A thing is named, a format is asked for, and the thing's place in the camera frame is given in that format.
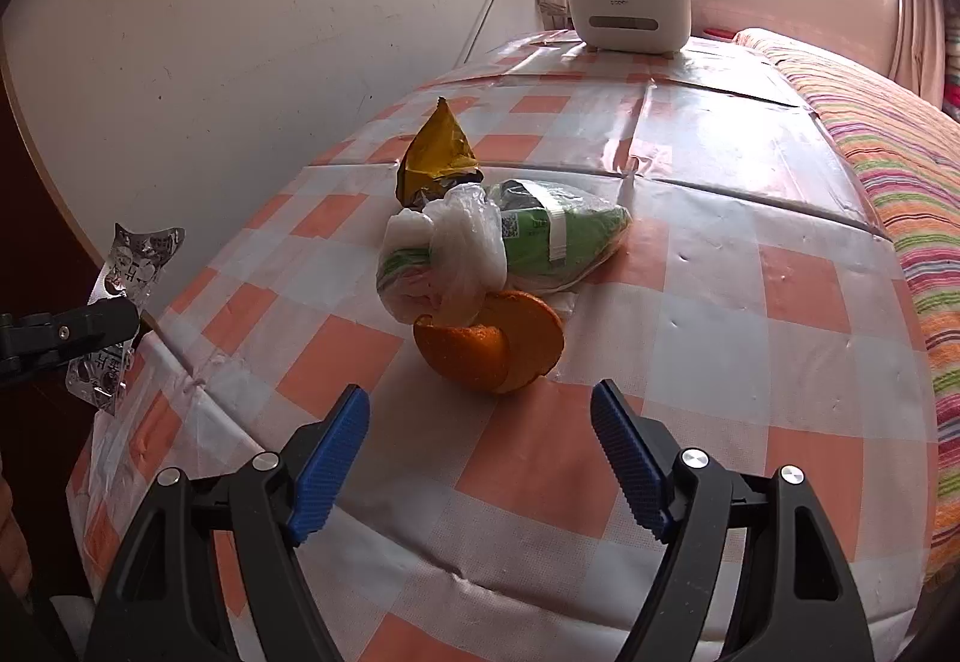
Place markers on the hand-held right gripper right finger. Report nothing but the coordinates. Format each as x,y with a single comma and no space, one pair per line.
630,467

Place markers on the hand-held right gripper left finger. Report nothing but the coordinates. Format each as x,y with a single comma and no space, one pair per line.
330,467

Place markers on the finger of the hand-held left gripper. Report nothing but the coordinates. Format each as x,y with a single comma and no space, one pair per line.
82,328

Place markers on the silver pill blister pack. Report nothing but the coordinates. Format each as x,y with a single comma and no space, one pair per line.
139,265

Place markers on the orange peel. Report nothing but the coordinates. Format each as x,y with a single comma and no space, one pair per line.
480,347

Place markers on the clear plastic bag green packet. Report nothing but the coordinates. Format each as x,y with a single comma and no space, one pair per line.
570,227

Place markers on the yellow snack wrapper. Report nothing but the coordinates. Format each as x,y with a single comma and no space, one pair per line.
439,152

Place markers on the orange white checkered tablecloth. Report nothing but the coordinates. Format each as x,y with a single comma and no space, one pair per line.
712,257

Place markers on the bed with striped sheet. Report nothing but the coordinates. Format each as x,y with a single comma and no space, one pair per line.
900,182

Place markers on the white desktop organizer box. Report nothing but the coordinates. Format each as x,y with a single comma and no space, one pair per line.
622,17

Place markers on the beige curtain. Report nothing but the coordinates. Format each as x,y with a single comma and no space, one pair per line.
922,32

